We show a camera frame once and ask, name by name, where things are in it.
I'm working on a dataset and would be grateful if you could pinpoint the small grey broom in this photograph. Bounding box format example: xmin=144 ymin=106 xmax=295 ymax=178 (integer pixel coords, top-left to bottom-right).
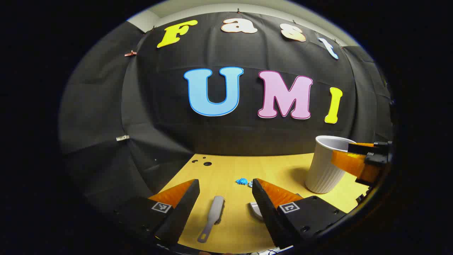
xmin=197 ymin=195 xmax=225 ymax=243

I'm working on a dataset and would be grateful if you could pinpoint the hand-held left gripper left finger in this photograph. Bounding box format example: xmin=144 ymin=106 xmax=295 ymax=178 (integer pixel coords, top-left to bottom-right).
xmin=106 ymin=179 xmax=201 ymax=248

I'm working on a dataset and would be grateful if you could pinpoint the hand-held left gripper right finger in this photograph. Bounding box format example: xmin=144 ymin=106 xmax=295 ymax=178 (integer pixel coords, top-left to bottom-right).
xmin=251 ymin=178 xmax=347 ymax=249

